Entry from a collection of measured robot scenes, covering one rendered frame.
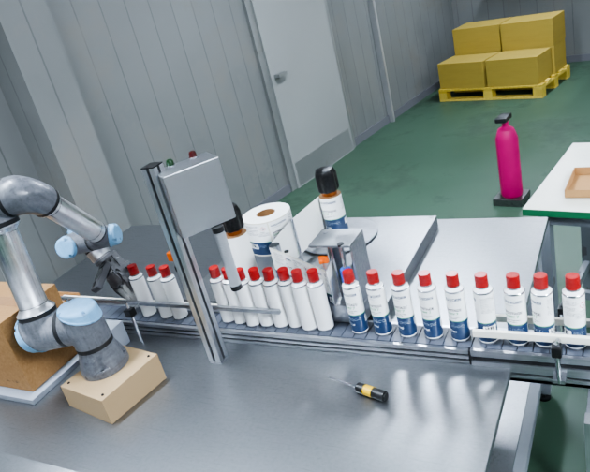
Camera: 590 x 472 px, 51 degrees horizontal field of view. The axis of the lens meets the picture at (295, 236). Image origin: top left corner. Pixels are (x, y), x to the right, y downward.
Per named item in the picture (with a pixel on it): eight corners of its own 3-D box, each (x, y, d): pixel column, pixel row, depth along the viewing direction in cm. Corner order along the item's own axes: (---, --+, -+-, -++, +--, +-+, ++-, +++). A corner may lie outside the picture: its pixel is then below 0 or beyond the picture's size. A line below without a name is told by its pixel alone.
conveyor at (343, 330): (478, 340, 174) (476, 329, 172) (472, 359, 167) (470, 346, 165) (70, 310, 254) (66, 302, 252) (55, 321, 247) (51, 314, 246)
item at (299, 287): (321, 322, 193) (306, 266, 185) (315, 331, 189) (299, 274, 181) (306, 321, 196) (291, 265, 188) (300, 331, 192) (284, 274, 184)
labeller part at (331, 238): (362, 230, 186) (362, 228, 186) (349, 248, 178) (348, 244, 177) (322, 230, 193) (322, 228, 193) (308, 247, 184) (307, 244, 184)
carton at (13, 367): (84, 347, 221) (54, 283, 210) (34, 391, 202) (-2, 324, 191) (28, 341, 235) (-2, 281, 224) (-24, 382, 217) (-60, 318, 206)
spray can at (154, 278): (178, 311, 222) (160, 262, 214) (169, 319, 218) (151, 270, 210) (167, 311, 225) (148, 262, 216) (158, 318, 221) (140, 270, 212)
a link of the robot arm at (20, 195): (33, 160, 171) (124, 222, 216) (-1, 169, 174) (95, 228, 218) (31, 198, 167) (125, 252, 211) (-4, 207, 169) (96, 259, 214)
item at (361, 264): (378, 300, 197) (363, 228, 186) (364, 323, 187) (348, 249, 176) (339, 298, 204) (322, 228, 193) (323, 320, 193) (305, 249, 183)
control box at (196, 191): (237, 217, 179) (218, 155, 172) (183, 240, 173) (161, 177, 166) (224, 209, 188) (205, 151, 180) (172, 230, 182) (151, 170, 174)
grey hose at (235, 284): (244, 285, 186) (225, 223, 177) (239, 291, 183) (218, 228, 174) (234, 285, 187) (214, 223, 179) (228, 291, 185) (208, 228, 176)
